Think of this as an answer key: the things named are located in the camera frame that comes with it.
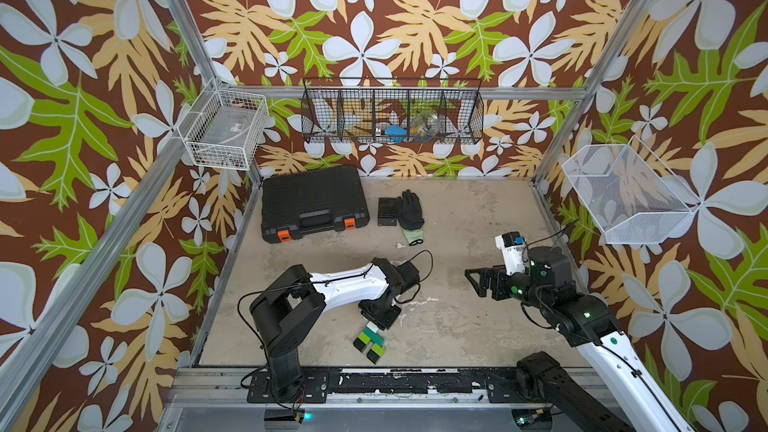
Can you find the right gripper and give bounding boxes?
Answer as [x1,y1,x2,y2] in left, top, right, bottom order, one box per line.
[463,263,552,314]

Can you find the dark green 2x4 lego brick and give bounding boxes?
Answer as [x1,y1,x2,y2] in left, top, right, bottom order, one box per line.
[361,327,384,346]

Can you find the black lego plate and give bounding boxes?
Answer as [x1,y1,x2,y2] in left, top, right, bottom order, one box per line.
[353,338,366,352]

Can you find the black 2x2 lego brick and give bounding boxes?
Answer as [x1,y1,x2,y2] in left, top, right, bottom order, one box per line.
[366,351,381,364]

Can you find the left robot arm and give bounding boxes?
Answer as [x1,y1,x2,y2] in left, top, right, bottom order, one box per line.
[249,258,421,402]

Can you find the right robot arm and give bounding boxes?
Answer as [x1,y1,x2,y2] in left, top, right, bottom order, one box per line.
[465,232,692,431]

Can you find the black and green glove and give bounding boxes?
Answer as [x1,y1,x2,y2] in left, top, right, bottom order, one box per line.
[397,190,425,246]

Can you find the small black box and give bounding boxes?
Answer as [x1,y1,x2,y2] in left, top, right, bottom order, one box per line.
[377,197,400,227]

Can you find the white mesh basket right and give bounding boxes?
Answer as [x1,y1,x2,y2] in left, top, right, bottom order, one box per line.
[562,137,694,246]

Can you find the black plastic tool case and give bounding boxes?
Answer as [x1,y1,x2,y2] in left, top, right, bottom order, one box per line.
[261,165,370,244]

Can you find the blue object in basket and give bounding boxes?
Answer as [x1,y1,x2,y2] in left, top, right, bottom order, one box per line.
[384,125,408,144]

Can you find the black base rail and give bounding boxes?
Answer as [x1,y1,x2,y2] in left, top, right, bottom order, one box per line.
[241,366,567,406]

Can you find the black wire basket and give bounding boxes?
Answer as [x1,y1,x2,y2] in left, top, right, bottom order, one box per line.
[298,77,485,145]

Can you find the white wire basket left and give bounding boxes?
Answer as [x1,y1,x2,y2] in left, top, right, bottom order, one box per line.
[180,86,270,171]

